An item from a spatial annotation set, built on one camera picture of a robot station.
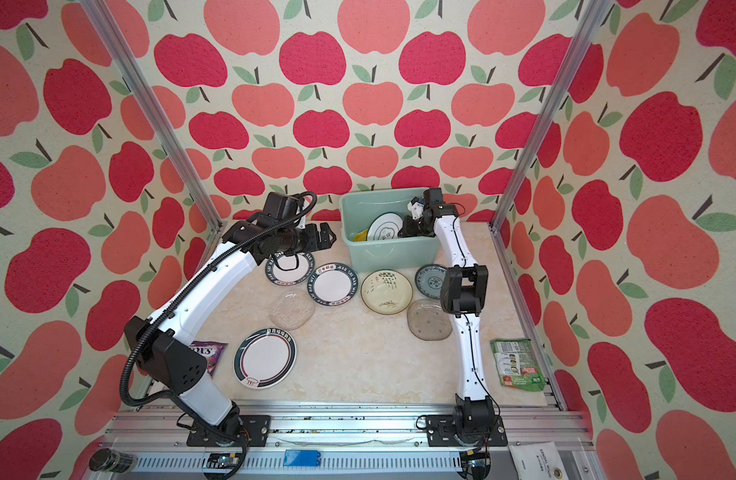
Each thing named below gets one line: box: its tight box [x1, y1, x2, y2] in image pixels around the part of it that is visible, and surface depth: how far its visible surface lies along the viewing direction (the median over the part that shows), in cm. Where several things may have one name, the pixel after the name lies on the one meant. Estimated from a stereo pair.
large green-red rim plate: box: [233, 327, 297, 390], surface depth 88 cm
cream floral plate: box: [360, 269, 414, 315], surface depth 103 cm
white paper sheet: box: [508, 441, 569, 480], surface depth 70 cm
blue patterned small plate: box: [415, 263, 447, 299], surface depth 107 cm
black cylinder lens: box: [89, 448, 137, 473], surface depth 65 cm
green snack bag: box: [490, 338, 547, 392], surface depth 86 cm
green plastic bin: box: [340, 188, 441, 272], surface depth 109 cm
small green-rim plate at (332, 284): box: [307, 262, 359, 307], surface depth 104 cm
